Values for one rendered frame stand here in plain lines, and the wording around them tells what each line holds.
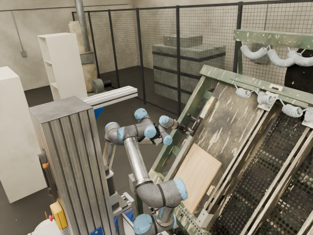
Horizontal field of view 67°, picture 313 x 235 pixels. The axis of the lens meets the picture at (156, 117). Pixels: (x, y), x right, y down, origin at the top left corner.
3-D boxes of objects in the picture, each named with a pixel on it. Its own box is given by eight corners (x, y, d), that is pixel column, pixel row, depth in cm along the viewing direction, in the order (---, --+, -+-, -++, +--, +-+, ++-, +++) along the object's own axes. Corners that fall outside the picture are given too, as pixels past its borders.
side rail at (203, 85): (158, 170, 258) (151, 168, 252) (208, 79, 246) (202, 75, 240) (161, 173, 253) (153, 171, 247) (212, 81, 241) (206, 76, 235)
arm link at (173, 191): (148, 219, 159) (155, 179, 119) (168, 212, 164) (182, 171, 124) (154, 237, 152) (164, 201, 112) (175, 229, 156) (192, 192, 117)
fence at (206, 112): (166, 182, 234) (163, 181, 232) (214, 97, 224) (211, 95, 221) (168, 185, 230) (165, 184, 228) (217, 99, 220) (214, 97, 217)
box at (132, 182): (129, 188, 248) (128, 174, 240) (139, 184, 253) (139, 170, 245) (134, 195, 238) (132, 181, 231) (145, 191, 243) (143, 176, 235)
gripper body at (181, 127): (186, 135, 205) (175, 131, 198) (180, 131, 212) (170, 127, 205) (190, 127, 204) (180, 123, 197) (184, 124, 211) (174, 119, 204)
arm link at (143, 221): (132, 231, 155) (130, 216, 150) (151, 224, 159) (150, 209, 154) (137, 246, 145) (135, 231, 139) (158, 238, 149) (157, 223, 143)
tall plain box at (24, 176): (0, 174, 408) (-41, 73, 333) (37, 160, 440) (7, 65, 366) (10, 203, 343) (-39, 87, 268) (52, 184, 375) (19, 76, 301)
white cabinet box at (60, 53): (60, 125, 571) (37, 35, 484) (83, 117, 603) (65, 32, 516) (69, 133, 528) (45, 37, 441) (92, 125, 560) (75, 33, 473)
